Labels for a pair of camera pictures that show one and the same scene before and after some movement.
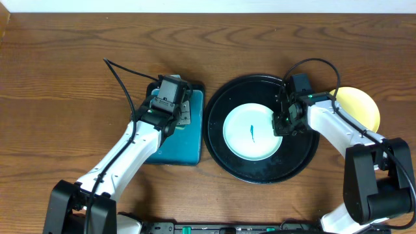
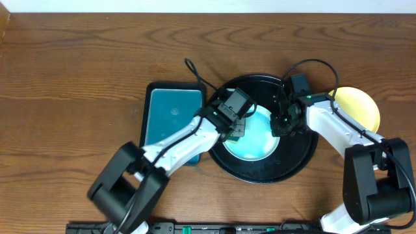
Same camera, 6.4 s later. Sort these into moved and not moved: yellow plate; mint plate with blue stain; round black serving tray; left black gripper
Moved: left black gripper
Not moved: yellow plate; mint plate with blue stain; round black serving tray
